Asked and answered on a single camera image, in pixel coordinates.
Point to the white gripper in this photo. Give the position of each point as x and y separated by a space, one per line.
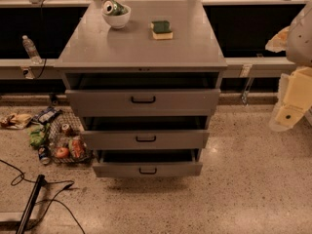
300 41

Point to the green yellow sponge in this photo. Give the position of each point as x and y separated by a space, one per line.
161 30

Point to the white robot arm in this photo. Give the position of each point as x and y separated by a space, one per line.
296 39

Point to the grey bottom drawer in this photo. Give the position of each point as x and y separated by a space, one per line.
148 163

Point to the grey drawer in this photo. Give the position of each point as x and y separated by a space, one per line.
147 132
143 94
148 163

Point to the grey drawer cabinet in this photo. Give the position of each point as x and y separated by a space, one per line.
95 47

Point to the white ceramic bowl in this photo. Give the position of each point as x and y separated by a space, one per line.
120 21

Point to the grey middle drawer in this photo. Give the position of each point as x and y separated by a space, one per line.
147 132

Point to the green soda can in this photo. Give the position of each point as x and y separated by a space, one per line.
113 8

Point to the grey top drawer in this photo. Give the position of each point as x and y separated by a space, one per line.
143 94

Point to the orange snack bag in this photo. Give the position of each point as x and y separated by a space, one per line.
76 148

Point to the small brown can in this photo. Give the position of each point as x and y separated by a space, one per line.
66 129

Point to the red apple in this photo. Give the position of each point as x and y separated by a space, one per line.
62 152

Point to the blue white snack packet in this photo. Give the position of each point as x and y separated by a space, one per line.
46 116

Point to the blue soda can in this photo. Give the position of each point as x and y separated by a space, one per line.
44 155

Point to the green chip bag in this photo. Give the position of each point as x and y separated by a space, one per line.
38 135

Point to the clear plastic water bottle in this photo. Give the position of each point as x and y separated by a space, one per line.
31 50

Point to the yellow brown snack bag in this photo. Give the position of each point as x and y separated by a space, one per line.
15 121

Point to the black metal pole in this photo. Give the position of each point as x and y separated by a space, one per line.
30 204

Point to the wire mesh basket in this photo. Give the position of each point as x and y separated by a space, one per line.
58 139

